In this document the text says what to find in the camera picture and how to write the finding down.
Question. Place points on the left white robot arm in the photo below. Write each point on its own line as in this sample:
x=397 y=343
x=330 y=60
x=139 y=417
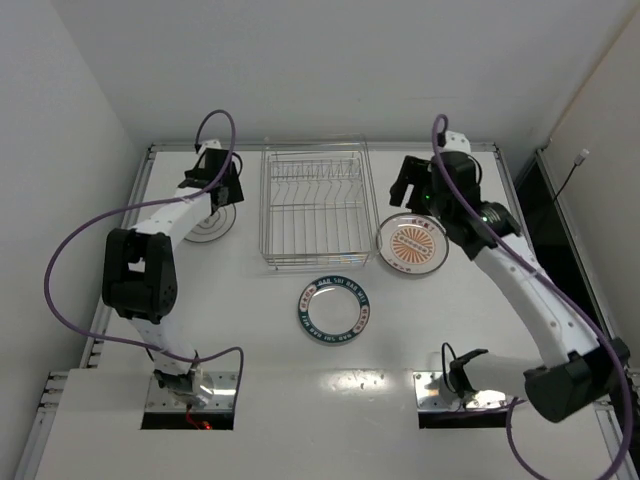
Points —
x=139 y=275

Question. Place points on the white plate black rings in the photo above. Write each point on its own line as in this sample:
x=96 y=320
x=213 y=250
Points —
x=212 y=225

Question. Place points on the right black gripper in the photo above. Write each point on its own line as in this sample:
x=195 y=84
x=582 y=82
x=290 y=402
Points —
x=407 y=178

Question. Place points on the metal base plate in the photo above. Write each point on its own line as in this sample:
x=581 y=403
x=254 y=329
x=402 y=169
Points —
x=215 y=395
x=434 y=397

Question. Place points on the metal wire dish rack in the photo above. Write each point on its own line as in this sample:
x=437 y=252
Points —
x=318 y=206

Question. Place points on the orange sunburst plate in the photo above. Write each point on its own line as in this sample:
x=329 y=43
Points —
x=413 y=244

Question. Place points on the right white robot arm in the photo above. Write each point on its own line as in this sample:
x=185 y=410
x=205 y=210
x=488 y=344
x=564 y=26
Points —
x=578 y=364

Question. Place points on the green rimmed plate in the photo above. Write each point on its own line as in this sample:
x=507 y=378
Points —
x=333 y=310

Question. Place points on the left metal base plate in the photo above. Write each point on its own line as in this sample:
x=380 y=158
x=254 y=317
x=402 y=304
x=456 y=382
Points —
x=215 y=395

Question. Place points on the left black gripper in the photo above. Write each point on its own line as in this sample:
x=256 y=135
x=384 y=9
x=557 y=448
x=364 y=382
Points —
x=228 y=190

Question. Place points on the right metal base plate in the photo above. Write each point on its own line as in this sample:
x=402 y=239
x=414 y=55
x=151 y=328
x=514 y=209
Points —
x=434 y=397

